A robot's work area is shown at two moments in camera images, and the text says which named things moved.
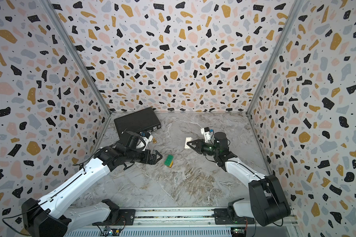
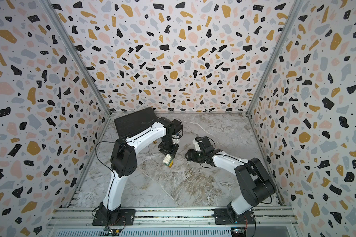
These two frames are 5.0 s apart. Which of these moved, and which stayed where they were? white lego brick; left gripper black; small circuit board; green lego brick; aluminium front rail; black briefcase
Moved: left gripper black; white lego brick
Stayed: black briefcase; green lego brick; aluminium front rail; small circuit board
